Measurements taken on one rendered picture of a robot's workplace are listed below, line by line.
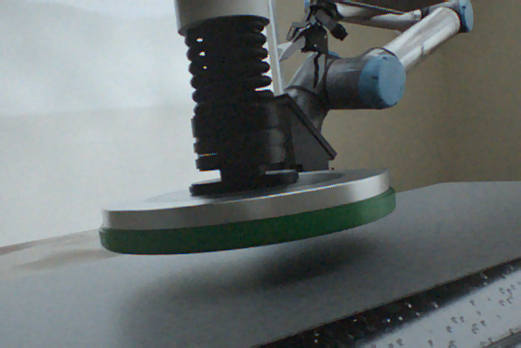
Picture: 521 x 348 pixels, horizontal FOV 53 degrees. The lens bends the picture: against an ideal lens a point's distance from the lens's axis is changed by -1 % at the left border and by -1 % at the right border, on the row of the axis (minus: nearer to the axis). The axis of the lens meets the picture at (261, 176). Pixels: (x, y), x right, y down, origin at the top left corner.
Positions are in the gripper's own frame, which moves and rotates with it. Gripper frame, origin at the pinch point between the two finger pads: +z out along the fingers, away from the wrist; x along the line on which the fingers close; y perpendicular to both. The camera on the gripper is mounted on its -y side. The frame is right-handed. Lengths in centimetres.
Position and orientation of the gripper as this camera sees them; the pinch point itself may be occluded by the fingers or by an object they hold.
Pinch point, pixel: (299, 76)
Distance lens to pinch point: 138.5
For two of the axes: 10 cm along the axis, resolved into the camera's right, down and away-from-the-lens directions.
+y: -6.5, -2.0, 7.3
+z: -4.0, 9.1, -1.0
